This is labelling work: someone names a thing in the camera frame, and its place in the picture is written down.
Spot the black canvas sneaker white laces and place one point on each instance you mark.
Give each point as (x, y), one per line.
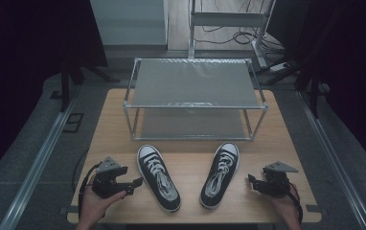
(219, 175)
(158, 177)

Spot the white metal stand frame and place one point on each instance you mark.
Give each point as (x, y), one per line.
(225, 19)

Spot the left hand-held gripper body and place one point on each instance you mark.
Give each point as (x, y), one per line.
(106, 185)

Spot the dark curtain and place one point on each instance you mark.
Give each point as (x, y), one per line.
(27, 48)
(347, 64)

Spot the person's left hand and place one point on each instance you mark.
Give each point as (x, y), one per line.
(95, 204)

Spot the grey two-tier shoe rack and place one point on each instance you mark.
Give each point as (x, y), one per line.
(194, 83)

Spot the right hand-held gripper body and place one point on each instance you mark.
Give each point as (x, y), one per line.
(277, 183)

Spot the aluminium floor rail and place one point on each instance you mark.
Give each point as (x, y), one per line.
(40, 159)
(334, 159)

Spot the white power strip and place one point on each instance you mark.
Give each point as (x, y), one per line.
(279, 66)

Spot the person's right hand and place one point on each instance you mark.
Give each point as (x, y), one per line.
(283, 206)

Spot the black floor socket frame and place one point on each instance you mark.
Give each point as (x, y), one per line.
(73, 122)

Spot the white cabinet panel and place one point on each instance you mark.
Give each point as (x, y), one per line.
(128, 20)

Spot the black tripod stand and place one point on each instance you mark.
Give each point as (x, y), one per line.
(312, 83)
(66, 83)

